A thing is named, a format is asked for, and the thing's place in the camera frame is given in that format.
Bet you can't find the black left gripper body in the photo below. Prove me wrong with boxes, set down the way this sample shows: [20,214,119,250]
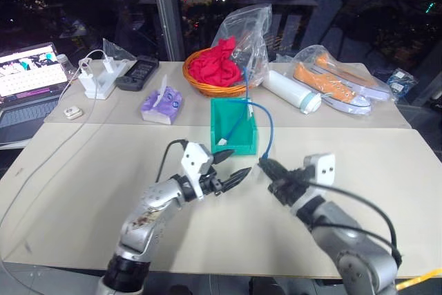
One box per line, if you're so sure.
[198,164,229,197]

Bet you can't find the orange canvas sneaker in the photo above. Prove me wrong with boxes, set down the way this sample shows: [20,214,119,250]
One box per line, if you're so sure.
[314,53,393,101]
[292,61,374,115]

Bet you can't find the black handheld keypad device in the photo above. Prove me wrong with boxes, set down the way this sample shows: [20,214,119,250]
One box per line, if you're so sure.
[114,55,161,93]

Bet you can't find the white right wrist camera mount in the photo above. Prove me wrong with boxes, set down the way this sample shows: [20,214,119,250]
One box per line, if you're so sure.
[303,152,336,187]

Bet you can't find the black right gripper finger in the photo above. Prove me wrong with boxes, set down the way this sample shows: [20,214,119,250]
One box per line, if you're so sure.
[258,158,298,179]
[261,166,294,189]

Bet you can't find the white charging cable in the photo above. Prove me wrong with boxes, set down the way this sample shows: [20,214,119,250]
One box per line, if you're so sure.
[0,96,97,295]
[0,48,108,227]

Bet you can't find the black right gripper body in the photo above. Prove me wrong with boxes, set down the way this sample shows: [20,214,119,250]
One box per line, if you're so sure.
[268,166,316,206]

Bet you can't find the orange wicker basket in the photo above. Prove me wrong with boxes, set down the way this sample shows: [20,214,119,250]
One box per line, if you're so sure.
[182,48,255,99]

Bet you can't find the open laptop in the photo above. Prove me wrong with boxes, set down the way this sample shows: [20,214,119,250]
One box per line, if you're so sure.
[0,41,72,151]

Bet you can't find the white cylindrical bottle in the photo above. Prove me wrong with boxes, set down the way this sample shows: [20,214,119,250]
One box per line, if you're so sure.
[263,69,323,115]

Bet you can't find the blue foil packet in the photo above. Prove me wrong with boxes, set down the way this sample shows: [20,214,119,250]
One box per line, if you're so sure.
[385,70,419,101]

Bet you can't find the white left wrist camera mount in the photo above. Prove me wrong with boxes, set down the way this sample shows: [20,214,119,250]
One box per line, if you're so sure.
[180,142,215,201]

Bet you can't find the small clear plastic bag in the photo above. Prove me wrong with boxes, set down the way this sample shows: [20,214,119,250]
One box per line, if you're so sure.
[102,37,137,65]

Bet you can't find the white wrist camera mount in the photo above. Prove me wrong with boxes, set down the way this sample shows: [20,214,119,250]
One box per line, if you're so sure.
[180,142,215,201]
[303,152,336,187]

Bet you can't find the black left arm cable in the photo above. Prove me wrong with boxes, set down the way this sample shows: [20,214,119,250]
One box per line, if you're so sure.
[153,140,189,184]

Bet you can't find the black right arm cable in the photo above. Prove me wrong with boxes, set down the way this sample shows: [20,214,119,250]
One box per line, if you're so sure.
[305,179,404,269]

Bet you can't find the white power strip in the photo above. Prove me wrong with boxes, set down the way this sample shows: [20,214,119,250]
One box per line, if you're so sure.
[77,55,137,100]

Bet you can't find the green open box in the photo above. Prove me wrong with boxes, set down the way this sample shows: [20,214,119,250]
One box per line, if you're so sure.
[209,97,260,159]

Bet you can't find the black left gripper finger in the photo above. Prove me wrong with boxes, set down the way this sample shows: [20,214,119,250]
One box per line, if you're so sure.
[223,166,253,191]
[212,149,236,166]

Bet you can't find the small white square device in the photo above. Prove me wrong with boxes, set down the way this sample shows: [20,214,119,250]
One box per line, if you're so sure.
[63,106,85,121]

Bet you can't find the clear plastic water bottle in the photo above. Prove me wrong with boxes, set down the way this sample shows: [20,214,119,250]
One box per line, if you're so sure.
[55,53,79,84]

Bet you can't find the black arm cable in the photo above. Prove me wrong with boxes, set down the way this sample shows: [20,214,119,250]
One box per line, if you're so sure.
[305,179,404,269]
[153,140,189,184]

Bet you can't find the clear shoe bag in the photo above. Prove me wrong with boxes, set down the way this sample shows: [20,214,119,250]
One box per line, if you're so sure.
[276,44,395,117]

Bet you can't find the red cloth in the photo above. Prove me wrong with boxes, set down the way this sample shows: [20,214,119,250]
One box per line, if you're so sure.
[188,36,243,87]

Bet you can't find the yellow strap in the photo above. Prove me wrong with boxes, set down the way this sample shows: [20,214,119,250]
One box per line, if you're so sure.
[394,268,442,291]

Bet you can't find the blue cable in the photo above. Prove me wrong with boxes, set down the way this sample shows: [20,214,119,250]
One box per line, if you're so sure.
[216,65,276,168]

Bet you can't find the grey window frame post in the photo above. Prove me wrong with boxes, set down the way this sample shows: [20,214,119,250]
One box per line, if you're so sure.
[150,0,188,63]

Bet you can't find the purple tissue pack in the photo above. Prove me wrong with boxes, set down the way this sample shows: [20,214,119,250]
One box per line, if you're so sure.
[140,75,184,126]

